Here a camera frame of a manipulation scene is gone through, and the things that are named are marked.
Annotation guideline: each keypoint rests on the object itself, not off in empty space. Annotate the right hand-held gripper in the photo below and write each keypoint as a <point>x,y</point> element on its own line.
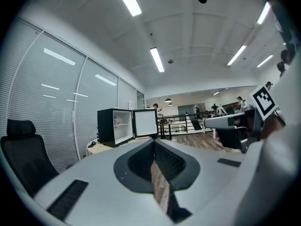
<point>263,102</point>

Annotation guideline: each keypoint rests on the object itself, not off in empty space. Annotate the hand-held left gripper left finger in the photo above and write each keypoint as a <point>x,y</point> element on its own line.
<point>98,173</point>

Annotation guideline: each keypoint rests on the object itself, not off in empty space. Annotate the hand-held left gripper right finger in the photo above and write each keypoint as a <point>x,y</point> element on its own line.
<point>207,173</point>

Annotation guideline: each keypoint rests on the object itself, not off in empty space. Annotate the black mini fridge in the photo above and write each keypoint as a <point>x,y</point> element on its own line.
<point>105,126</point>

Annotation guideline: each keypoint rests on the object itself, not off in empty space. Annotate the person's right hand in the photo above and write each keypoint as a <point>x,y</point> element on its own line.
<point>272,126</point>

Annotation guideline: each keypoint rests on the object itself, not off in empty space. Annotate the round table with checkered cloth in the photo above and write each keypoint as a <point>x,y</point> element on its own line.
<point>98,149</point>

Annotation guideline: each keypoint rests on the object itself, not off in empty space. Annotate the black metal railing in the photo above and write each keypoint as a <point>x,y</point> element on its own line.
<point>186,121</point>

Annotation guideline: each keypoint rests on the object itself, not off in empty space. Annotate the wooden work table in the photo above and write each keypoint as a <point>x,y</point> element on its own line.
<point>168,124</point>

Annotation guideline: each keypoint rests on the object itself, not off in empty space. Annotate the black mesh office chair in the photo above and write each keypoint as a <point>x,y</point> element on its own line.
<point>26,154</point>

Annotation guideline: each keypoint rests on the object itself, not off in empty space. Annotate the round ceiling smoke detector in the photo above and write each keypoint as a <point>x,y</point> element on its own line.
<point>170,61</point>

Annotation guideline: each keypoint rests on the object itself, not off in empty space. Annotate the white window blinds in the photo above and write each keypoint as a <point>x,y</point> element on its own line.
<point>47,91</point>

